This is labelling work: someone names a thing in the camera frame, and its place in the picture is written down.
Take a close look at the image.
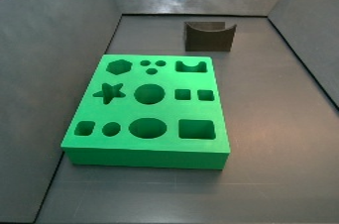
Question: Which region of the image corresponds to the green foam shape board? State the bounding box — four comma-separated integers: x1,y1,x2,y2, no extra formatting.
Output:
62,55,231,169

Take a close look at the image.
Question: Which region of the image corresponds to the black curved holder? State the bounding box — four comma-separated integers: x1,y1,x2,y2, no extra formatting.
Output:
185,22,238,52

